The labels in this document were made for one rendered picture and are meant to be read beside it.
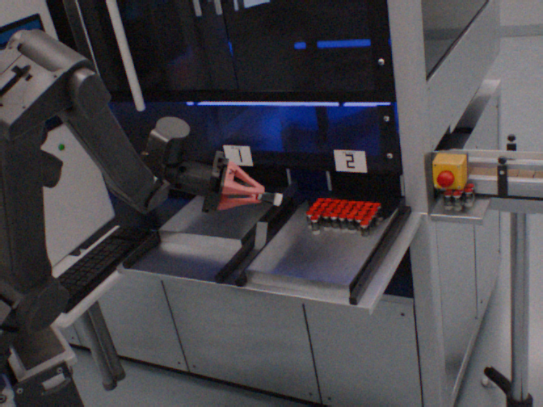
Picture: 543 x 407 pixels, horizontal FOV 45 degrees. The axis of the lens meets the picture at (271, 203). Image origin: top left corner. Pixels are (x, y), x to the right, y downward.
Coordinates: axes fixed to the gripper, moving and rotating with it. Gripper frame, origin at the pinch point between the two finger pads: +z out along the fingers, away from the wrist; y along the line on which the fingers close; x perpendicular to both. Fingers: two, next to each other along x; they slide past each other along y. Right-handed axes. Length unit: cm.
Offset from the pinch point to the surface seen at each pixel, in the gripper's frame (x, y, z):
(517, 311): 31, -52, 85
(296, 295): 4.2, -32.5, 16.4
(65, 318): 8, -68, -35
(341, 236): 27, -34, 27
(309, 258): 18.0, -35.3, 19.3
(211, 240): 27, -47, -4
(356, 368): 26, -91, 51
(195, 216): 43, -58, -9
